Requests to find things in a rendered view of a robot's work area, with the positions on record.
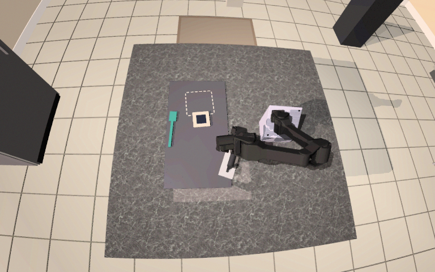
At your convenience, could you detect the teal small trowel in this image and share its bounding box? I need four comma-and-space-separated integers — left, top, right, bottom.
168, 112, 177, 147

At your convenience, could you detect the beige square tile with dark blue centre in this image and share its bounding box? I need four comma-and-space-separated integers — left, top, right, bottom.
192, 111, 210, 128

